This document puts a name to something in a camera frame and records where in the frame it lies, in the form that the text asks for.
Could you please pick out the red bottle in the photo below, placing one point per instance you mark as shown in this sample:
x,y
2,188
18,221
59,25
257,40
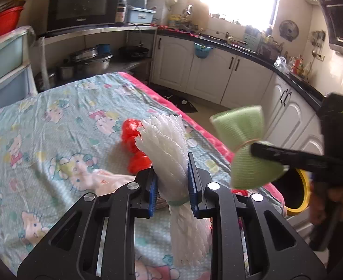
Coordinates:
x,y
298,64

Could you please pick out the hanging kitchen utensils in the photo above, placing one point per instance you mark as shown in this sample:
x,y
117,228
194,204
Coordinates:
x,y
319,38

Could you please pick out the wall socket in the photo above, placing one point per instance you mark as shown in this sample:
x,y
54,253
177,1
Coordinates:
x,y
321,57

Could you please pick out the black floor mat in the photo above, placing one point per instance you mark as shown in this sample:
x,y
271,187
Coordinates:
x,y
186,105

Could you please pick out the clear crumpled plastic bag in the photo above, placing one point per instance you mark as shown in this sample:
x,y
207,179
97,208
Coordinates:
x,y
281,62

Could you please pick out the blender with red label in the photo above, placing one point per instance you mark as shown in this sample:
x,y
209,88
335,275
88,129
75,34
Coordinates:
x,y
121,11

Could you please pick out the round wall vent fan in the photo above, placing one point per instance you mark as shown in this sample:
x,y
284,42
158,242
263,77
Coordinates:
x,y
288,30

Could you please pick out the small steel pot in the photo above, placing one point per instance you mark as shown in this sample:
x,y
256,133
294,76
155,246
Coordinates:
x,y
65,71

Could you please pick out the pale green drawer organizer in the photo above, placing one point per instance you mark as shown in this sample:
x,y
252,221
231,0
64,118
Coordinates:
x,y
251,38

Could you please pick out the black microwave oven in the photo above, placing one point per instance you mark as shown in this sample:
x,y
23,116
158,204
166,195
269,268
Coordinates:
x,y
81,3

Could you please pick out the blue bowl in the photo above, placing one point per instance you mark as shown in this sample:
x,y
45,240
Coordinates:
x,y
103,48

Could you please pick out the blue plastic basket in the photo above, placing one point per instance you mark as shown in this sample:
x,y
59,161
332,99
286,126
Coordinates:
x,y
139,14

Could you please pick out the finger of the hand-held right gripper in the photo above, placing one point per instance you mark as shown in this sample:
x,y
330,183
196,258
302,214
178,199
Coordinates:
x,y
282,154

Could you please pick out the steel kitchen shelf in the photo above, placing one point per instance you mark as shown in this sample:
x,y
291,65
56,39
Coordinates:
x,y
101,30

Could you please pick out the blue hanging cabinet bin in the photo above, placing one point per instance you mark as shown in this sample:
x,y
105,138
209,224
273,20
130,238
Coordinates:
x,y
203,51

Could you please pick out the pale blue plastic container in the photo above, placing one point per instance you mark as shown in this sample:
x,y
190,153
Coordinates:
x,y
139,0

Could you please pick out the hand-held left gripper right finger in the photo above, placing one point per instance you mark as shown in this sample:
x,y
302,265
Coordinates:
x,y
193,192

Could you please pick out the black range hood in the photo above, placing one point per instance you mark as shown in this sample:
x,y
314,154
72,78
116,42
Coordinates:
x,y
341,14

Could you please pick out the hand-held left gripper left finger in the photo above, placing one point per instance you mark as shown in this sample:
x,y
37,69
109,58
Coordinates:
x,y
153,194

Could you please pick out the yellow rimmed black trash bin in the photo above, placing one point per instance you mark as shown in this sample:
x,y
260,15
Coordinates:
x,y
305,186

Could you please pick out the pale blue plastic drawer unit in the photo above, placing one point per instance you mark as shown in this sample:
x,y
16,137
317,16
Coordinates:
x,y
2,55

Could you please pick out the black frying pan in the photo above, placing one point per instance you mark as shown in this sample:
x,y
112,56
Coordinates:
x,y
133,52

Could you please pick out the green foam fruit net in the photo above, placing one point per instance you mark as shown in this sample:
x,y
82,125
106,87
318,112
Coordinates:
x,y
238,125

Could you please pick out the kitchen faucet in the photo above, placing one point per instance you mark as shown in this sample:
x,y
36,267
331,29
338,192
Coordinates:
x,y
188,10

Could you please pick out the white kitchen cabinets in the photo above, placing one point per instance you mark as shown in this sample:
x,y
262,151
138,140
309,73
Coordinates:
x,y
247,73

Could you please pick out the cartoon printed blanket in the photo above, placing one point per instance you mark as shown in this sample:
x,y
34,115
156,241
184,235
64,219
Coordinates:
x,y
57,140

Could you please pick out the white foam fruit net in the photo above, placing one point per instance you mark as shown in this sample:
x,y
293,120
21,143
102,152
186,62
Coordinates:
x,y
165,145

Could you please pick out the white plastic bag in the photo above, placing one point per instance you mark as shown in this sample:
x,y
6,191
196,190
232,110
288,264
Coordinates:
x,y
110,180

